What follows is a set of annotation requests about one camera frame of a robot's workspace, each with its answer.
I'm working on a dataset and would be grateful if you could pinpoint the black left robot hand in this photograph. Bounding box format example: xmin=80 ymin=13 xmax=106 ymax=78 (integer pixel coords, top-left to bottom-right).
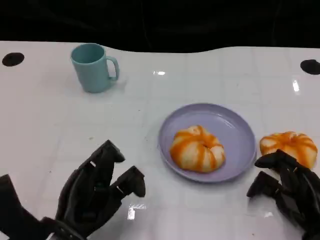
xmin=41 ymin=139 xmax=147 ymax=240

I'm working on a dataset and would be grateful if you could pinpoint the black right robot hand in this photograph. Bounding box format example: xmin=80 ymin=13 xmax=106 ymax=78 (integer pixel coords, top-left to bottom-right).
xmin=246 ymin=149 xmax=320 ymax=240

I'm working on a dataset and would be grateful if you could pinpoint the orange and white bread roll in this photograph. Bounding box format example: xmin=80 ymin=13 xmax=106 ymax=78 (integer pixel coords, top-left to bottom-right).
xmin=259 ymin=130 xmax=319 ymax=169
xmin=169 ymin=124 xmax=227 ymax=173

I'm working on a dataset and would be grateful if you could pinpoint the lilac plate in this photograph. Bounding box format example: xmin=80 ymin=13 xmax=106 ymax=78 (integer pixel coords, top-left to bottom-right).
xmin=157 ymin=102 xmax=258 ymax=183

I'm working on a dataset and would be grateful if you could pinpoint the pale green mug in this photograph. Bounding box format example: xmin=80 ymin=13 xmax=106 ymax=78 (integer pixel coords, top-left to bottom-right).
xmin=70 ymin=43 xmax=120 ymax=94

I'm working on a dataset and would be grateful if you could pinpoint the black backdrop cloth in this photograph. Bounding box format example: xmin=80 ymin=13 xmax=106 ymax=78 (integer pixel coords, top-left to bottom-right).
xmin=0 ymin=0 xmax=320 ymax=54

